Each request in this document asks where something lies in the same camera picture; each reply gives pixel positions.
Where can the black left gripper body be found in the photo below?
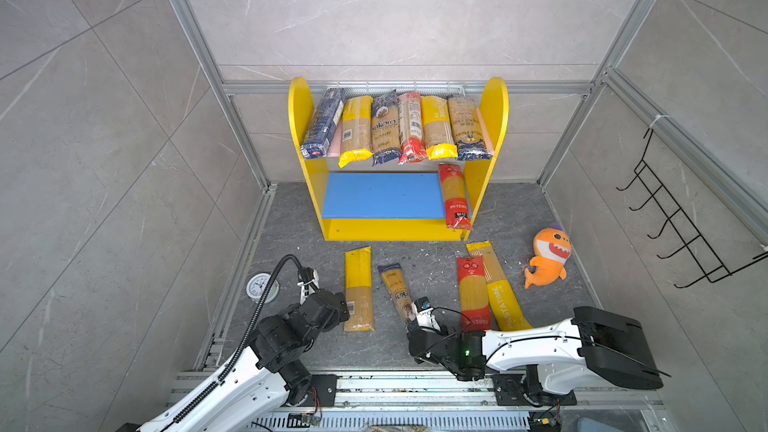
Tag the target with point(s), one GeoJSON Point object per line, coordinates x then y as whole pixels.
{"type": "Point", "coordinates": [341, 316]}

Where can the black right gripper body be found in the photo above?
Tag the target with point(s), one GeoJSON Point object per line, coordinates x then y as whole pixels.
{"type": "Point", "coordinates": [453, 370]}

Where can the red yellow spaghetti bag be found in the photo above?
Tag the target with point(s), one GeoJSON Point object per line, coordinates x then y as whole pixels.
{"type": "Point", "coordinates": [473, 293]}

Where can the yellow clear spaghetti bag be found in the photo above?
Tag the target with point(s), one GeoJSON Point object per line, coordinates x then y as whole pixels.
{"type": "Point", "coordinates": [503, 302]}

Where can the yellow top spaghetti bag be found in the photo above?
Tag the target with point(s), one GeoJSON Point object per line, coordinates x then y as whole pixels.
{"type": "Point", "coordinates": [356, 131]}
{"type": "Point", "coordinates": [359, 292]}

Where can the blue gold spaghetti bag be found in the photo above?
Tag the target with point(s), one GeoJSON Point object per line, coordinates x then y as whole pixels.
{"type": "Point", "coordinates": [392, 277]}

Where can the red spaghetti bag white label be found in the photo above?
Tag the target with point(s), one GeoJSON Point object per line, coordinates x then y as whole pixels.
{"type": "Point", "coordinates": [411, 128]}

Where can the blue bottom spaghetti bag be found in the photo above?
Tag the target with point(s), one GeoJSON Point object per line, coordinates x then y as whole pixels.
{"type": "Point", "coordinates": [466, 129]}

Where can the blue label spaghetti bag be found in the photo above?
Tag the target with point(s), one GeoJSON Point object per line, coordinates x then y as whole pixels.
{"type": "Point", "coordinates": [385, 139]}

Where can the dark blue spaghetti box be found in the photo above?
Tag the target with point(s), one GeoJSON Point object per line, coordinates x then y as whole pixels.
{"type": "Point", "coordinates": [323, 126]}

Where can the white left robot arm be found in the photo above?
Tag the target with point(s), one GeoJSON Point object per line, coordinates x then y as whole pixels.
{"type": "Point", "coordinates": [264, 372]}

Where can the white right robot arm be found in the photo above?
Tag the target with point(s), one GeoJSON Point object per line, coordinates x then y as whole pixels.
{"type": "Point", "coordinates": [592, 346]}

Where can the yellow shelf with coloured boards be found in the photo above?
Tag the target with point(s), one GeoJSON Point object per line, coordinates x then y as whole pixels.
{"type": "Point", "coordinates": [404, 205]}

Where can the orange shark plush toy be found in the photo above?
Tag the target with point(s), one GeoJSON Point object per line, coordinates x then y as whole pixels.
{"type": "Point", "coordinates": [552, 249]}

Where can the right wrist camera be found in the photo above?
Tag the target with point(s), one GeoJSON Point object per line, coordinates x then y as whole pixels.
{"type": "Point", "coordinates": [425, 317]}

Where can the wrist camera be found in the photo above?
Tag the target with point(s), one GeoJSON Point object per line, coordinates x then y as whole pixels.
{"type": "Point", "coordinates": [308, 282]}
{"type": "Point", "coordinates": [425, 317]}

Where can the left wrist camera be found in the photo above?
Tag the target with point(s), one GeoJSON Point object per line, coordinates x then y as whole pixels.
{"type": "Point", "coordinates": [308, 282]}

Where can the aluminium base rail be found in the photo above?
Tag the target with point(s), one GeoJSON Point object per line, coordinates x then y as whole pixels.
{"type": "Point", "coordinates": [427, 389]}

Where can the white wire mesh basket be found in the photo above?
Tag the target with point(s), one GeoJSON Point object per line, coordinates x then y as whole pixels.
{"type": "Point", "coordinates": [376, 91]}

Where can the black wire hook rack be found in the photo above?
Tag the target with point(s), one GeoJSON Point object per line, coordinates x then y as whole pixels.
{"type": "Point", "coordinates": [691, 241]}

